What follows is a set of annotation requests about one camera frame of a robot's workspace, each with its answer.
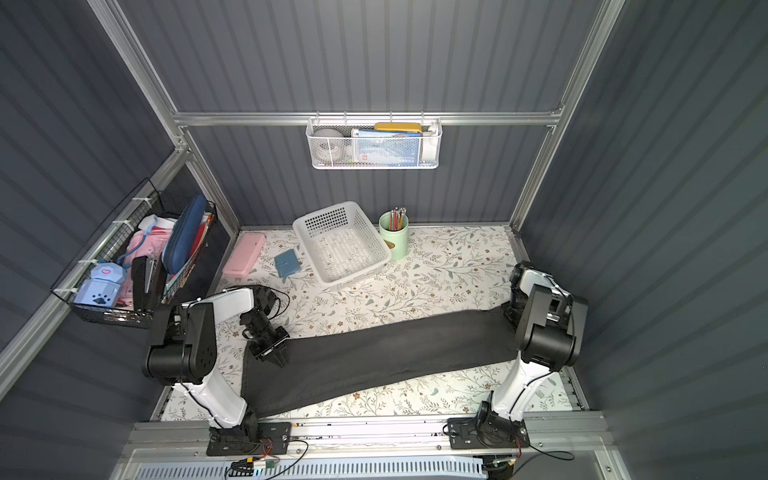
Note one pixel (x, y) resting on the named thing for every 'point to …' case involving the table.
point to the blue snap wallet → (286, 263)
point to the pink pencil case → (244, 254)
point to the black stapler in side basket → (144, 272)
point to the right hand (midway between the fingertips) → (523, 327)
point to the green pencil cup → (396, 240)
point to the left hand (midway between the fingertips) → (283, 362)
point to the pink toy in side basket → (142, 244)
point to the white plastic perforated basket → (341, 243)
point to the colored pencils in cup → (396, 218)
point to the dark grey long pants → (331, 364)
